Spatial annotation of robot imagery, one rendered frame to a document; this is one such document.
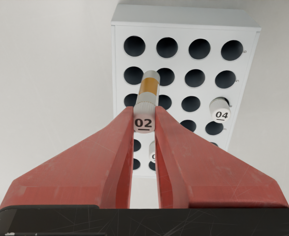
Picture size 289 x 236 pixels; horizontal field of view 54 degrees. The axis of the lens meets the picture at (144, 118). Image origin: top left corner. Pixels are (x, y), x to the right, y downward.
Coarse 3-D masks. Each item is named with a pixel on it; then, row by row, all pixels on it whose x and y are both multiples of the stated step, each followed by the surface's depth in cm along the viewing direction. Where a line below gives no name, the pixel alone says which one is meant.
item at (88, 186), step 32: (128, 128) 10; (64, 160) 7; (96, 160) 7; (128, 160) 12; (32, 192) 5; (64, 192) 5; (96, 192) 5; (128, 192) 11; (0, 224) 5; (32, 224) 5; (64, 224) 5; (96, 224) 5; (128, 224) 5; (160, 224) 5; (192, 224) 5; (224, 224) 5; (256, 224) 5; (288, 224) 5
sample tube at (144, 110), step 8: (152, 72) 16; (144, 80) 15; (152, 80) 15; (144, 88) 14; (152, 88) 14; (144, 96) 14; (152, 96) 14; (136, 104) 14; (144, 104) 13; (152, 104) 13; (136, 112) 13; (144, 112) 13; (152, 112) 13; (136, 120) 13; (144, 120) 13; (152, 120) 13; (136, 128) 13; (144, 128) 13; (152, 128) 13
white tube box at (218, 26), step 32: (128, 32) 16; (160, 32) 16; (192, 32) 16; (224, 32) 16; (256, 32) 16; (128, 64) 17; (160, 64) 17; (192, 64) 17; (224, 64) 17; (128, 96) 20; (160, 96) 21; (192, 96) 21; (224, 96) 18; (192, 128) 20; (224, 128) 20
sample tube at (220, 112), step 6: (216, 102) 18; (222, 102) 18; (210, 108) 18; (216, 108) 18; (222, 108) 18; (228, 108) 18; (216, 114) 18; (222, 114) 18; (228, 114) 18; (216, 120) 18; (222, 120) 18
